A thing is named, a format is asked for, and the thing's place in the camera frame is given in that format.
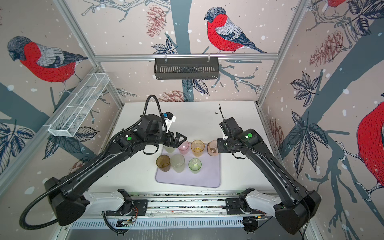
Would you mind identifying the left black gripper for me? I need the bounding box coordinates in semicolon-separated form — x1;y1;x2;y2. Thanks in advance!
146;127;188;147

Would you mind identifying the pink faceted glass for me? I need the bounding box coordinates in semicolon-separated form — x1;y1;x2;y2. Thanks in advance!
178;141;190;155

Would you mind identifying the pale green short glass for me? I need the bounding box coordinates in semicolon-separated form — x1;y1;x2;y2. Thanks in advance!
164;146;175;153

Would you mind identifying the pale pink textured glass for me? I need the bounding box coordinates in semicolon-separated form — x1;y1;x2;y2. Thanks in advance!
207;140;220;157

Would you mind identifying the yellow faceted glass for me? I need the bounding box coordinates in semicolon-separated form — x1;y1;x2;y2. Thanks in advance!
191;140;205;158

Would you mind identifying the tall pale green glass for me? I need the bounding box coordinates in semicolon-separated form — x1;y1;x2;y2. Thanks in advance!
171;154;185;173

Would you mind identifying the olive amber textured glass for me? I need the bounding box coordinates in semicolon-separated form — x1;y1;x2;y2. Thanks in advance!
156;155;171;172

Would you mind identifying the small bright green glass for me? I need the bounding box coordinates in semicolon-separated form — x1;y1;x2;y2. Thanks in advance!
189;158;202;174

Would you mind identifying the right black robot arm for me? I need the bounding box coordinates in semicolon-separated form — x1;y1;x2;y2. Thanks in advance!
217;118;322;235

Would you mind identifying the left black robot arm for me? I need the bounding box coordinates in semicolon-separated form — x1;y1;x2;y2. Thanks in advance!
19;112;187;230

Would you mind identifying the lavender plastic tray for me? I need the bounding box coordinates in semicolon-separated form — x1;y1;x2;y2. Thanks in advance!
155;150;221;188

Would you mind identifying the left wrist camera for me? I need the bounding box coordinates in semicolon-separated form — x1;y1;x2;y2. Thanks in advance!
163;112;177;133

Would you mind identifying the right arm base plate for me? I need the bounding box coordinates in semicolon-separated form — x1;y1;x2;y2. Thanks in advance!
222;198;265;215

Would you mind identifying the aluminium front rail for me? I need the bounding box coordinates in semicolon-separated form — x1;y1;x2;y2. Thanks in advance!
61;191;313;219

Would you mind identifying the black hanging wire basket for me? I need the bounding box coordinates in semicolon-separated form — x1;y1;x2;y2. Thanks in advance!
154;58;220;80

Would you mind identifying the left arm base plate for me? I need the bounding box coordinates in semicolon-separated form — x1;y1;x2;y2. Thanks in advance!
106;200;149;217

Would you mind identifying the white mesh wall shelf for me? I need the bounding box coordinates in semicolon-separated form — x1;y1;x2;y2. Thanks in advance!
48;73;110;137

